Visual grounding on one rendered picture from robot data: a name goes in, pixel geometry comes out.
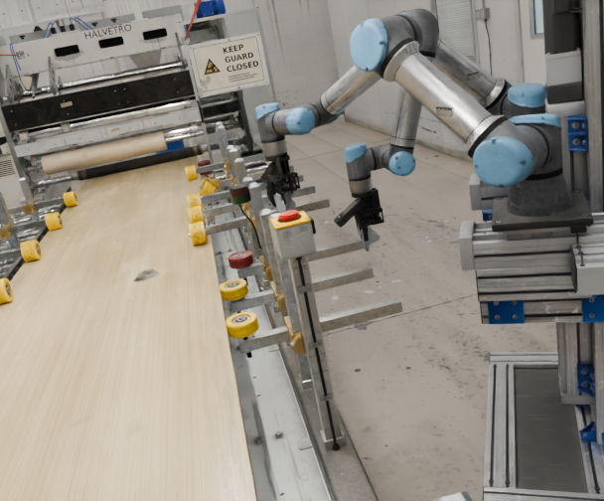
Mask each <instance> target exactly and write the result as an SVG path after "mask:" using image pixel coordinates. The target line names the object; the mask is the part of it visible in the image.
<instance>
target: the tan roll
mask: <svg viewBox="0 0 604 501"><path fill-rule="evenodd" d="M202 135H205V134H204V130H200V131H195V132H190V133H185V134H180V135H176V136H171V137H166V138H165V137H164V134H163V131H162V132H157V133H152V134H147V135H143V136H138V137H133V138H128V139H123V140H119V141H114V142H109V143H104V144H99V145H95V146H90V147H86V148H81V149H76V150H72V151H67V152H62V153H57V154H52V155H48V156H43V157H42V158H41V161H42V164H39V165H34V166H29V167H28V171H29V172H32V171H37V170H42V169H44V171H45V173H46V174H47V175H52V174H56V173H61V172H66V171H70V170H74V169H79V168H83V167H88V166H93V165H98V164H102V163H107V162H112V161H116V160H121V159H126V158H131V157H135V156H140V155H145V154H149V153H154V152H159V151H163V150H167V149H168V148H167V143H169V142H173V141H178V140H183V139H188V138H192V137H197V136H202Z"/></svg>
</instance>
